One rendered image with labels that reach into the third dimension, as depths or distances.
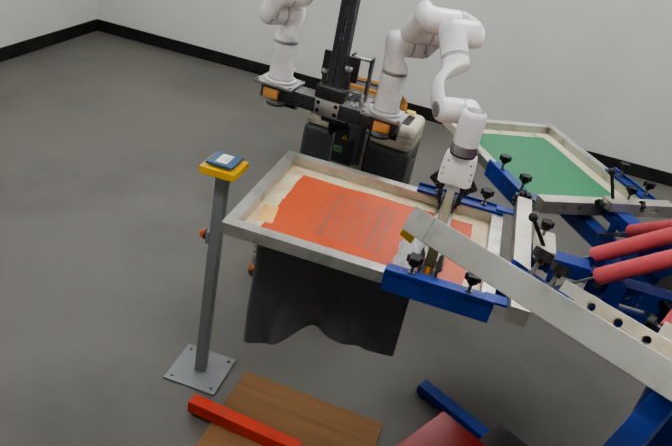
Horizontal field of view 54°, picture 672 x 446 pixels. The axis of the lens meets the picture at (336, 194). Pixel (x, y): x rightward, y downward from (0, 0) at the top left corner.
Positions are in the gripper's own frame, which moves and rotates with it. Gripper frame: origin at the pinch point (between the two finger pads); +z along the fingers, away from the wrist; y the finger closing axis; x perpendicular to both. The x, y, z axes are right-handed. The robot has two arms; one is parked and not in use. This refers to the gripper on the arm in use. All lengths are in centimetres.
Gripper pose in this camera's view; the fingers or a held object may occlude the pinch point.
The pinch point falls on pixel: (448, 198)
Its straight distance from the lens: 200.5
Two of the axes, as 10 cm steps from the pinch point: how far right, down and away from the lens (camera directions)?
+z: -1.8, 8.7, 4.6
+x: -2.7, 4.1, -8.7
